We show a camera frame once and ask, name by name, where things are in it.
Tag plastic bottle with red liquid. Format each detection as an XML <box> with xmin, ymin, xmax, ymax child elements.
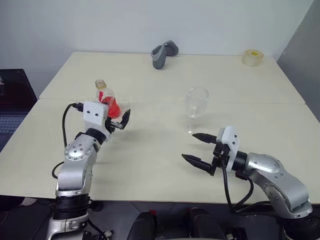
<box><xmin>94</xmin><ymin>79</ymin><xmax>124</xmax><ymax>120</ymax></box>

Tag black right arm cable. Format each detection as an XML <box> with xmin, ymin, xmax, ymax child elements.
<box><xmin>219</xmin><ymin>154</ymin><xmax>275</xmax><ymax>215</ymax></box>

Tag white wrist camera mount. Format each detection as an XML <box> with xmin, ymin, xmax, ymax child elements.
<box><xmin>216</xmin><ymin>125</ymin><xmax>241</xmax><ymax>172</ymax></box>
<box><xmin>82</xmin><ymin>100</ymin><xmax>112</xmax><ymax>144</ymax></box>

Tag dark open laptop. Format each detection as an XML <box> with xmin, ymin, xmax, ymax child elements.
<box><xmin>0</xmin><ymin>68</ymin><xmax>39</xmax><ymax>154</ymax></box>

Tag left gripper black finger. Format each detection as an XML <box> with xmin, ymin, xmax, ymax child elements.
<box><xmin>119</xmin><ymin>108</ymin><xmax>132</xmax><ymax>127</ymax></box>

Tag clear wine glass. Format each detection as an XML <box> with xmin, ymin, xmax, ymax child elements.
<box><xmin>183</xmin><ymin>86</ymin><xmax>210</xmax><ymax>136</ymax></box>

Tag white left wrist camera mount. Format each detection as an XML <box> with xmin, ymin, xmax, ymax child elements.
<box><xmin>82</xmin><ymin>100</ymin><xmax>112</xmax><ymax>144</ymax></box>

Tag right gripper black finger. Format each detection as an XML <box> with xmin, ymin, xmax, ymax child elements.
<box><xmin>192</xmin><ymin>132</ymin><xmax>218</xmax><ymax>145</ymax></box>
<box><xmin>181</xmin><ymin>153</ymin><xmax>214</xmax><ymax>174</ymax></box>

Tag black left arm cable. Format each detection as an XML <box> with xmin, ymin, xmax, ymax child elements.
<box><xmin>51</xmin><ymin>101</ymin><xmax>85</xmax><ymax>180</ymax></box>

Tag grey partition panel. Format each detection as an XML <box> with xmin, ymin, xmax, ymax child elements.
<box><xmin>275</xmin><ymin>0</ymin><xmax>320</xmax><ymax>106</ymax></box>

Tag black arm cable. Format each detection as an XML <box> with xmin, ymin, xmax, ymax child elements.
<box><xmin>51</xmin><ymin>101</ymin><xmax>85</xmax><ymax>180</ymax></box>
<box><xmin>219</xmin><ymin>154</ymin><xmax>275</xmax><ymax>215</ymax></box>

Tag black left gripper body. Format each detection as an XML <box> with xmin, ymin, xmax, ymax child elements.
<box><xmin>106</xmin><ymin>117</ymin><xmax>126</xmax><ymax>131</ymax></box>

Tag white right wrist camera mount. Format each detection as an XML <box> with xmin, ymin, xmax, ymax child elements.
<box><xmin>216</xmin><ymin>125</ymin><xmax>241</xmax><ymax>172</ymax></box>

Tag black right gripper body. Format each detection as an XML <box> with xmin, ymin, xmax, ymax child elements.
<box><xmin>209</xmin><ymin>141</ymin><xmax>232</xmax><ymax>177</ymax></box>

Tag dark rounded shape with red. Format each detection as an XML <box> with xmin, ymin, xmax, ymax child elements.
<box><xmin>129</xmin><ymin>210</ymin><xmax>159</xmax><ymax>240</ymax></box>

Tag clear tape roll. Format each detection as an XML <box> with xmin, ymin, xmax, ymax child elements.
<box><xmin>241</xmin><ymin>48</ymin><xmax>265</xmax><ymax>68</ymax></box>

